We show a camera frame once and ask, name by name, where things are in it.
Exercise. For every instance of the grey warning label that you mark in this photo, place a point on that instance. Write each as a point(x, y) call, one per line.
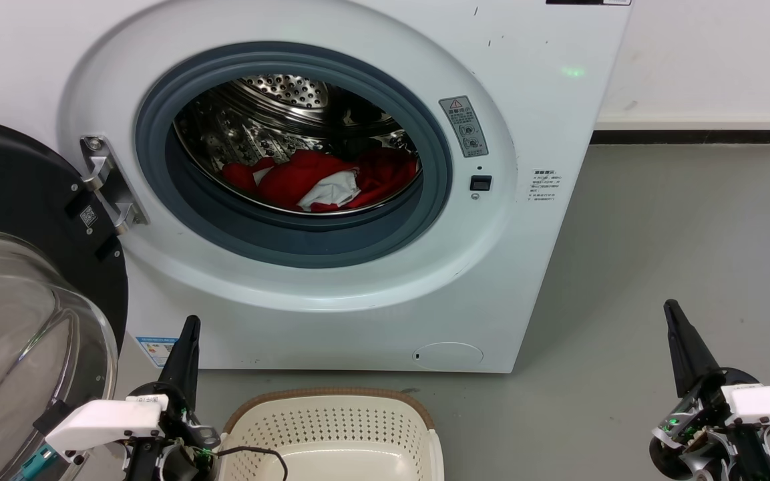
point(463, 127)

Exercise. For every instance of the silver metal door hinge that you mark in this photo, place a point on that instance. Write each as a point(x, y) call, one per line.
point(101, 175)

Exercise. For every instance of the perforated stainless steel drum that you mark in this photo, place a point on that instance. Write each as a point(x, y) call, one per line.
point(251, 140)

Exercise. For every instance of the red and white garment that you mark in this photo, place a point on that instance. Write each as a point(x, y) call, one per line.
point(291, 179)

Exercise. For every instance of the grey rubber door gasket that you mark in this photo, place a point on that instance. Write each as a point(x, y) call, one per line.
point(291, 244)

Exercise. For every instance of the cream perforated laundry basket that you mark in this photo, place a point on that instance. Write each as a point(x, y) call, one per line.
point(331, 427)

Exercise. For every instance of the black wall baseboard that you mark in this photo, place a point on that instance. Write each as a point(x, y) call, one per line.
point(692, 137)

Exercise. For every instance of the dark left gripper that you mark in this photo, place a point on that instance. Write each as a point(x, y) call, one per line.
point(184, 461)

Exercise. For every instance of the white front-load washing machine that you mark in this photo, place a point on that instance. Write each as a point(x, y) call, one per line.
point(545, 267)

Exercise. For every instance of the black control panel strip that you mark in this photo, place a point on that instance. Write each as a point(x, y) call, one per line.
point(588, 2)

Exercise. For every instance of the round white filter cover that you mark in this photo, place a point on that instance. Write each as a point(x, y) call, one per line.
point(448, 356)

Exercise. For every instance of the blue energy label sticker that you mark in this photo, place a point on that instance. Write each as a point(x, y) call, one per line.
point(156, 351)

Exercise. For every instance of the black round washer door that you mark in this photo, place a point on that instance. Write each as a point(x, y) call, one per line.
point(11, 174)

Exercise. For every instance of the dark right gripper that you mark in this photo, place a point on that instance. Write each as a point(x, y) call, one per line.
point(698, 434)

